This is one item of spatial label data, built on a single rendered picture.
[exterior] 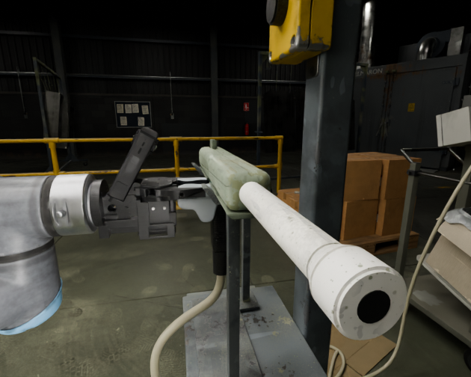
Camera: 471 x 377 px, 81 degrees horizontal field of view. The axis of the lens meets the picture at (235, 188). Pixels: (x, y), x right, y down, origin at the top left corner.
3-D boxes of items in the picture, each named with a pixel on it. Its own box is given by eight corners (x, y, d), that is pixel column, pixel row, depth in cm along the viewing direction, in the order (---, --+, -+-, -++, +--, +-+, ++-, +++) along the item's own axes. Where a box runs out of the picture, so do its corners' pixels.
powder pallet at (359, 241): (356, 221, 345) (358, 209, 341) (416, 247, 271) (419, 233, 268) (269, 233, 306) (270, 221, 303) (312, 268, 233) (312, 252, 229)
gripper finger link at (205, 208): (236, 218, 46) (179, 218, 45) (236, 182, 44) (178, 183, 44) (238, 224, 43) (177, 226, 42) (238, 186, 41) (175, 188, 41)
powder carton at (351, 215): (351, 224, 293) (355, 191, 284) (374, 234, 267) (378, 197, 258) (322, 229, 279) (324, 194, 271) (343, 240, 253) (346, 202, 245)
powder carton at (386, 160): (390, 189, 291) (395, 155, 282) (416, 196, 264) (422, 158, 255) (361, 191, 279) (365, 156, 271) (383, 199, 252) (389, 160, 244)
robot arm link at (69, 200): (69, 170, 44) (42, 182, 35) (102, 169, 45) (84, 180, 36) (76, 223, 46) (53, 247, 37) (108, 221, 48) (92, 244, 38)
